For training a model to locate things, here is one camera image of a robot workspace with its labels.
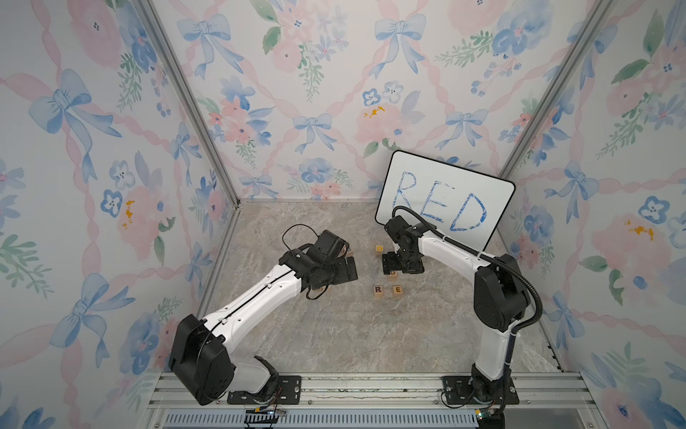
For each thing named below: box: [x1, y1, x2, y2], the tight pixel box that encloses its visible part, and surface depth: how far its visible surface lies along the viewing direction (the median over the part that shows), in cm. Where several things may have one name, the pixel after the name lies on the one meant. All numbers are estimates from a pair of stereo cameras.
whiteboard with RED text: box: [375, 150, 517, 252], surface depth 94 cm
